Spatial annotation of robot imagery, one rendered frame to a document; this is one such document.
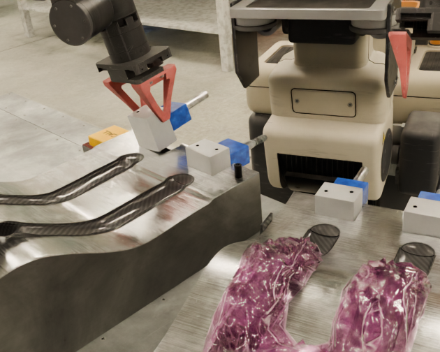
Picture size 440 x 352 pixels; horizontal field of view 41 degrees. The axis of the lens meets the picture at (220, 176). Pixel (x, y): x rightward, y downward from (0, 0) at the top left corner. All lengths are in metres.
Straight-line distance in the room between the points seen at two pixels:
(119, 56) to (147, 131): 0.11
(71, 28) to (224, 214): 0.30
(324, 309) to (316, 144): 0.60
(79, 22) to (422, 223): 0.46
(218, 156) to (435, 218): 0.28
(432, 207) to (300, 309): 0.24
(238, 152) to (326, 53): 0.37
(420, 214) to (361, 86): 0.43
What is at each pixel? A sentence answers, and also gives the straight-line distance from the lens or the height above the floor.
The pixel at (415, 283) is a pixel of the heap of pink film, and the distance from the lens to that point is 0.56.
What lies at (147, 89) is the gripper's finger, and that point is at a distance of 0.81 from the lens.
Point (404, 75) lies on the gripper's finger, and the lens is 0.74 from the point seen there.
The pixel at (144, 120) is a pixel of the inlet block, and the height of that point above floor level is 0.94.
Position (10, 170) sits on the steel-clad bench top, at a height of 0.80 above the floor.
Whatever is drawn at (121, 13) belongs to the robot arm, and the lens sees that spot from 0.81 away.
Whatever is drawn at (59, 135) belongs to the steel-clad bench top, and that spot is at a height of 0.80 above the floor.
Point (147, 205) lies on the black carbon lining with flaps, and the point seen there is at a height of 0.88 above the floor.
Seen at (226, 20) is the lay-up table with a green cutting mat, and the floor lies 0.34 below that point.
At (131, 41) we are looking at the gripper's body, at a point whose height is 1.05.
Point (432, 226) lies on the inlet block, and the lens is 0.72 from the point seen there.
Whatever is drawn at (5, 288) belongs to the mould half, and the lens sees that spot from 0.61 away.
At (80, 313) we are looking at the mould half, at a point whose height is 0.84.
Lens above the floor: 1.26
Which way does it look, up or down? 28 degrees down
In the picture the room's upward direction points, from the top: 6 degrees counter-clockwise
